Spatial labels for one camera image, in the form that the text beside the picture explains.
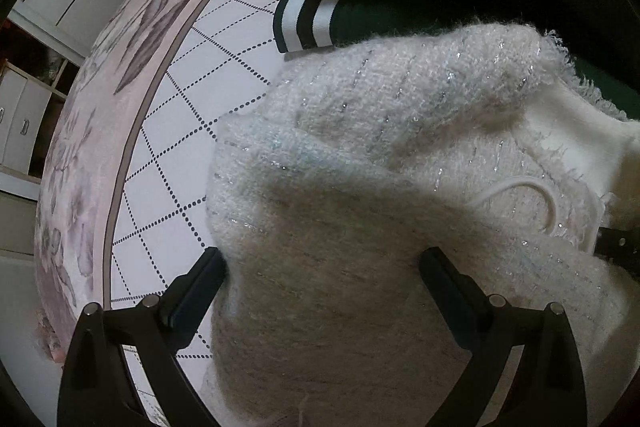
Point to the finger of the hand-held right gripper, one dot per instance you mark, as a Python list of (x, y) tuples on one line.
[(620, 247)]

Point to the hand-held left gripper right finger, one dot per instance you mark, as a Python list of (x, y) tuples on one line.
[(445, 292)]

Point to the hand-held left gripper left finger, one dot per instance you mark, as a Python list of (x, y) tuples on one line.
[(200, 302)]

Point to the white fuzzy sweater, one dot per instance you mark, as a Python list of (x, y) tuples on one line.
[(350, 157)]

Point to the pink floral checked bed sheet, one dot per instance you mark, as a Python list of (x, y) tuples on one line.
[(200, 57)]

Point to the white drawer unit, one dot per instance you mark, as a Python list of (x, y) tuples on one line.
[(25, 122)]

